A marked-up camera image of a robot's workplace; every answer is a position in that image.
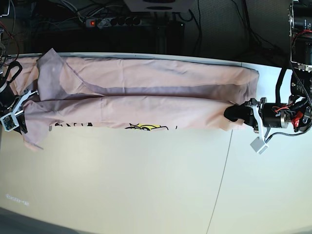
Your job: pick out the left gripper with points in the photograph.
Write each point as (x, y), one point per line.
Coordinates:
(275, 117)

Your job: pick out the white power strip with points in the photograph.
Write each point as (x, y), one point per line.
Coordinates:
(112, 22)

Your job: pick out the pink T-shirt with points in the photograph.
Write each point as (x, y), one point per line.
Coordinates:
(146, 94)

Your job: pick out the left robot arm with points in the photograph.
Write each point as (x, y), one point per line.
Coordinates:
(299, 59)

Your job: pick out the black power adapter box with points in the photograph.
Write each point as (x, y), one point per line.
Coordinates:
(175, 37)

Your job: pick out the white table sticker label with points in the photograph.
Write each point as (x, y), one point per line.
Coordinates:
(15, 199)

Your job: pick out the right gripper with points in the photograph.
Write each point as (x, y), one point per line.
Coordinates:
(8, 101)

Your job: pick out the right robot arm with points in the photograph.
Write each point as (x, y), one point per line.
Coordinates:
(9, 70)

